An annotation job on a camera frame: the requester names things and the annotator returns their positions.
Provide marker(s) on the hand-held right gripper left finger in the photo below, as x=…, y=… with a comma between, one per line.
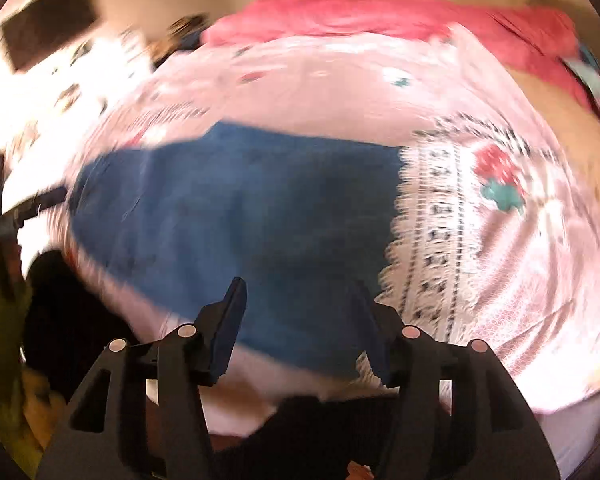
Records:
x=227, y=332

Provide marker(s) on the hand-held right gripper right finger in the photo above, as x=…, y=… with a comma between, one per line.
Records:
x=387, y=350

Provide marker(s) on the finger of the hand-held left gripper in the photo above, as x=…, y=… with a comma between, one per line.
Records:
x=35, y=204

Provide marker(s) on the blue denim pants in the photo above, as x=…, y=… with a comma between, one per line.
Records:
x=230, y=200

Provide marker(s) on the person's left forearm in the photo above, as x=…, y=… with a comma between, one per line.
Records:
x=0, y=320

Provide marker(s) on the pile of folded clothes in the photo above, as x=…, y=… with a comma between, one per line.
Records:
x=185, y=30

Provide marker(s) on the pink strawberry printed blanket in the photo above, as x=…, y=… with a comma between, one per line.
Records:
x=330, y=90

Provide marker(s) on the pink fleece comforter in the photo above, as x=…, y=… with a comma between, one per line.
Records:
x=380, y=15

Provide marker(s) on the teal printed cloth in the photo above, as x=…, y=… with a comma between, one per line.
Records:
x=590, y=72

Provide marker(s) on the black wall television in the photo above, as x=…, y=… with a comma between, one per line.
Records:
x=50, y=20

